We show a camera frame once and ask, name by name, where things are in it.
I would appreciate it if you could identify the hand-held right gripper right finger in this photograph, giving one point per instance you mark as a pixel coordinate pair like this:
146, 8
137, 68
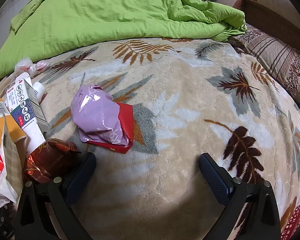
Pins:
215, 177

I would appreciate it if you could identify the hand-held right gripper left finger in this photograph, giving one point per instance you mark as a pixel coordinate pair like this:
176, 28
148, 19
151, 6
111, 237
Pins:
80, 177

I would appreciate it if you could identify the brown snack wrapper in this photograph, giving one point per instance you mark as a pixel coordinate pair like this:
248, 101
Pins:
50, 157

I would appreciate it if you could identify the purple paper ball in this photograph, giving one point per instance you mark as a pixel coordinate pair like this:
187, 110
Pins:
95, 112

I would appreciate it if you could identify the white plastic bottle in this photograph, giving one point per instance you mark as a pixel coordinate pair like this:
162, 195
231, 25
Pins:
39, 90

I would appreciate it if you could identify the clear plastic bag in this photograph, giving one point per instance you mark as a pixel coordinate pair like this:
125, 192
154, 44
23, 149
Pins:
23, 66

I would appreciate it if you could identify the red paper envelope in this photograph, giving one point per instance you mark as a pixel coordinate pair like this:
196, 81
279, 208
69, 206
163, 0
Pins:
126, 120

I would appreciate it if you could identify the leaf print blanket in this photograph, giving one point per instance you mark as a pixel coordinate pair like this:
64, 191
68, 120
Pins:
177, 105

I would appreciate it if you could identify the orange packet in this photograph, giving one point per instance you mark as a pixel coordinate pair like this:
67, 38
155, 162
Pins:
12, 130

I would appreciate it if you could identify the clear pink print wrapper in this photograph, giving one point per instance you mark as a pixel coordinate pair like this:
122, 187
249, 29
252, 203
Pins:
42, 66

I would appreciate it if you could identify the striped beige pillow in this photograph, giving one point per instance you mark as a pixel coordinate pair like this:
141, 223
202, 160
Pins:
277, 52

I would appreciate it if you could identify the green quilt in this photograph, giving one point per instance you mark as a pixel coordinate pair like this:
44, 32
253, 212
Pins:
102, 12

